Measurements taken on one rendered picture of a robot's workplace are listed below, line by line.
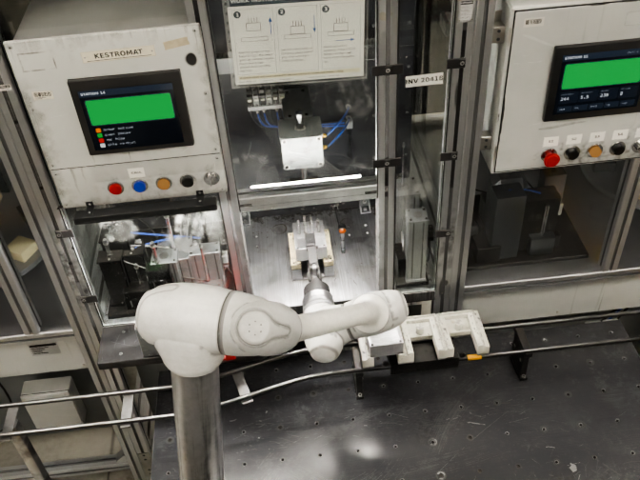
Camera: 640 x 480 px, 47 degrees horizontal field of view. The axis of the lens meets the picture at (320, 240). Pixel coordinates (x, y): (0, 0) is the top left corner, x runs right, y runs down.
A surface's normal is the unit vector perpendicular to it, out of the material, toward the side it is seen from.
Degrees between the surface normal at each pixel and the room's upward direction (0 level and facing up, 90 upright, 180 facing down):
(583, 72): 90
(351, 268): 0
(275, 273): 0
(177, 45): 90
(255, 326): 42
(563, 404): 0
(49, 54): 90
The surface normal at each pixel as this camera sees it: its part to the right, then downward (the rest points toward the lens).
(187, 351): -0.21, 0.52
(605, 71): 0.10, 0.66
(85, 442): -0.05, -0.74
